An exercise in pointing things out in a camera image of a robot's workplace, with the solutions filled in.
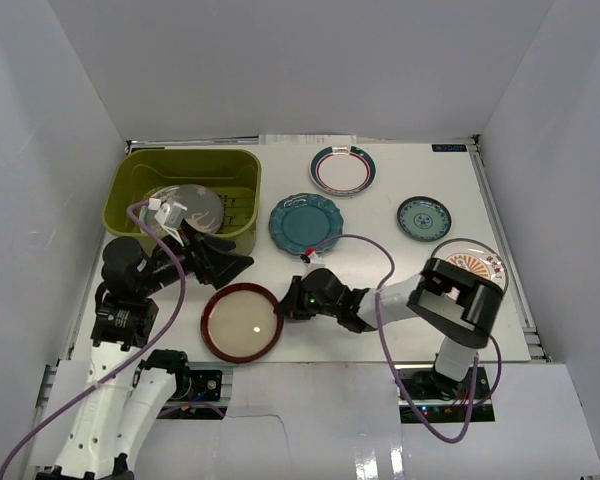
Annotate small green blue patterned plate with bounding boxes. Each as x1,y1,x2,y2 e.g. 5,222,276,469
396,196,452,242

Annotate papers at back edge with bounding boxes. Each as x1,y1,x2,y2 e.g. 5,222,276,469
258,134,357,146

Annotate green plastic bin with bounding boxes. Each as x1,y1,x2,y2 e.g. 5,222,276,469
102,148,262,255

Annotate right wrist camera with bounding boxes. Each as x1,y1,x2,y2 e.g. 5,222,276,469
301,248,326,269

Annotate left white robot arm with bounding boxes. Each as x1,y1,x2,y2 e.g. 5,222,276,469
36,230,254,479

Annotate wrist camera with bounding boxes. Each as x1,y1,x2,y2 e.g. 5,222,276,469
301,248,326,269
153,198,187,247

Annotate grey deer pattern plate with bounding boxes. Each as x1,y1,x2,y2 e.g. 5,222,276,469
149,184,224,234

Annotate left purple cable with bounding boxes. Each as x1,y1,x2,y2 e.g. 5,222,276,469
0,199,187,480

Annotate teal scalloped plate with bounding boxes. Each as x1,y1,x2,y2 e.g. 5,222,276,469
268,193,344,256

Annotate white plate with orange pattern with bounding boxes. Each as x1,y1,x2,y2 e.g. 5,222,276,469
431,238,509,293

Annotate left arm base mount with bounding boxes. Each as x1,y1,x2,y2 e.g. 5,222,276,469
170,369,223,402

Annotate purple cable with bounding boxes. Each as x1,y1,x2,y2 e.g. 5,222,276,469
312,233,504,444
0,199,187,480

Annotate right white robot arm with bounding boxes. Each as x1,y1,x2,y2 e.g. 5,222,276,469
274,257,507,399

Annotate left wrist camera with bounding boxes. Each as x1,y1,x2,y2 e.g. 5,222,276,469
153,198,187,247

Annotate white plate with teal rim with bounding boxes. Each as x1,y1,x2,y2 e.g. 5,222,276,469
309,146,377,197

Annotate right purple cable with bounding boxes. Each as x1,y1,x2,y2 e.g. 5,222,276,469
312,233,504,444

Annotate beige plate with red rim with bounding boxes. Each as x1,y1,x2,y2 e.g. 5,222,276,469
200,282,284,364

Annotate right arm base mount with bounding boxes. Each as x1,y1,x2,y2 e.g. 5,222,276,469
398,367,495,424

